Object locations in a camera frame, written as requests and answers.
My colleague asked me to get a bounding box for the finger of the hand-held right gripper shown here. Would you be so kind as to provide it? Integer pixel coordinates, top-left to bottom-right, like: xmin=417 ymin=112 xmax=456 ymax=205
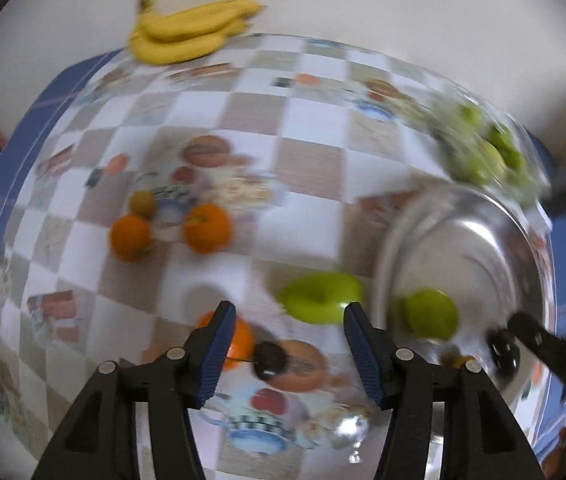
xmin=508 ymin=311 xmax=566 ymax=411

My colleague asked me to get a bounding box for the yellow banana bunch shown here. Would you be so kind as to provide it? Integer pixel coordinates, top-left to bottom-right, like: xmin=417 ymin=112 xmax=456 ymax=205
xmin=128 ymin=0 xmax=265 ymax=66

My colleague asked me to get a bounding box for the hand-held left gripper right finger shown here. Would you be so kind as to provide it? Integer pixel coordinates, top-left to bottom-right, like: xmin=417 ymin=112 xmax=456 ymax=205
xmin=344 ymin=302 xmax=546 ymax=480

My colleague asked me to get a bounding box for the green apple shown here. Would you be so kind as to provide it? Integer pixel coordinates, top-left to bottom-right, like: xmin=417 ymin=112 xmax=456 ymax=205
xmin=281 ymin=272 xmax=365 ymax=324
xmin=403 ymin=288 xmax=460 ymax=341

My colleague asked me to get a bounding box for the dark round object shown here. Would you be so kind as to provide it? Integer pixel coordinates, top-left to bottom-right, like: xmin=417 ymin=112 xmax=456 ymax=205
xmin=486 ymin=327 xmax=521 ymax=375
xmin=254 ymin=341 xmax=288 ymax=380

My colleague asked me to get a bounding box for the checkered printed tablecloth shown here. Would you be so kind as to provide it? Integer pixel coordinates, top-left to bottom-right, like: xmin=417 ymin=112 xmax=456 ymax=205
xmin=0 ymin=34 xmax=566 ymax=480

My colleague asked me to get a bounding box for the round metal tray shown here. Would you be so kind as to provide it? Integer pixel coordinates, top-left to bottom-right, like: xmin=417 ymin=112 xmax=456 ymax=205
xmin=374 ymin=185 xmax=548 ymax=480

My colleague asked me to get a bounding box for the small yellow fruit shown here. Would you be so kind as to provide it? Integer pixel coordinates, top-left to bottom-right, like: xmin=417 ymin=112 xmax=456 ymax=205
xmin=130 ymin=191 xmax=157 ymax=218

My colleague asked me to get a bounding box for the plastic bag of green fruit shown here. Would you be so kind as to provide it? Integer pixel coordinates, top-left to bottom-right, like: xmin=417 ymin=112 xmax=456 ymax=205
xmin=433 ymin=102 xmax=538 ymax=201

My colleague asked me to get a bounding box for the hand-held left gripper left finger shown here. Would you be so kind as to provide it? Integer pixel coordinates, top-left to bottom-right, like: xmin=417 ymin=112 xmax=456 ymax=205
xmin=33 ymin=301 xmax=237 ymax=480

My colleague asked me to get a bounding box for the orange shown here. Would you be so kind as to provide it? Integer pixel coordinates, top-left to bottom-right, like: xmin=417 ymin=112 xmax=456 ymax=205
xmin=198 ymin=310 xmax=255 ymax=372
xmin=183 ymin=203 xmax=234 ymax=254
xmin=109 ymin=215 xmax=154 ymax=262

